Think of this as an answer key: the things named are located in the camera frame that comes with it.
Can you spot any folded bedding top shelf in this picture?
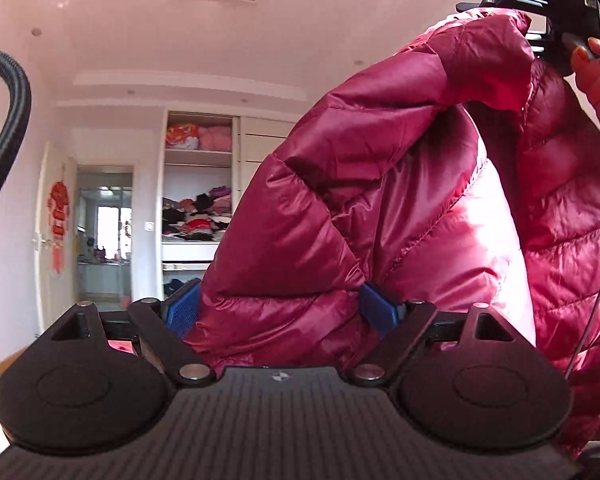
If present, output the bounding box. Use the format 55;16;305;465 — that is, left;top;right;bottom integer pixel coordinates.
166;124;233;152

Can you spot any white wardrobe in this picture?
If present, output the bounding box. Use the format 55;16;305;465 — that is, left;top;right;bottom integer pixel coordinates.
157;110;294;297

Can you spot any dark clothes pile lower shelf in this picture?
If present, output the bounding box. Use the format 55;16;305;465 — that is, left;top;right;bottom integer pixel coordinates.
163;278;186;297

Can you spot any red puffer down jacket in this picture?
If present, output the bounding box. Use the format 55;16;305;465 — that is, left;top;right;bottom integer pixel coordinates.
185;9;600;455

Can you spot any black flexible hose cable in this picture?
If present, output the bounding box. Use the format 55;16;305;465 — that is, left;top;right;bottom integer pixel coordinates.
0;44;33;231

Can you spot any white bedroom door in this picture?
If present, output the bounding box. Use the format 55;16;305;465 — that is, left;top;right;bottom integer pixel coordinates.
33;141;76;335

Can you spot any pile of clothes upper shelf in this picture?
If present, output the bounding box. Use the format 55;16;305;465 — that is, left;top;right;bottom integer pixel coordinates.
162;186;233;242

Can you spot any red Chinese knot decoration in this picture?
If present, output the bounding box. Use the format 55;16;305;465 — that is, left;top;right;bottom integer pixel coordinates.
47;180;70;275

